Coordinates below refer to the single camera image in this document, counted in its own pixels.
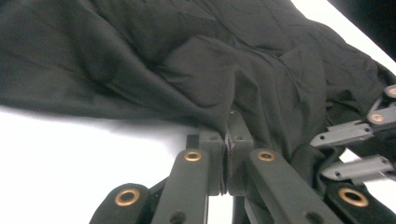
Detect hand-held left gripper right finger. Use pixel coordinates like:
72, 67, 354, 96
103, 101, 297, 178
226, 109, 255, 197

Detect white table sheet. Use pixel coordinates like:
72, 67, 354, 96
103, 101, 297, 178
0, 0, 396, 224

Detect black pants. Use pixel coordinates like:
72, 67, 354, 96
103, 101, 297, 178
0, 0, 396, 195

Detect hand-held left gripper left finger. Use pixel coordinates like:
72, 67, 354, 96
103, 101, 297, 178
186, 128, 226, 197

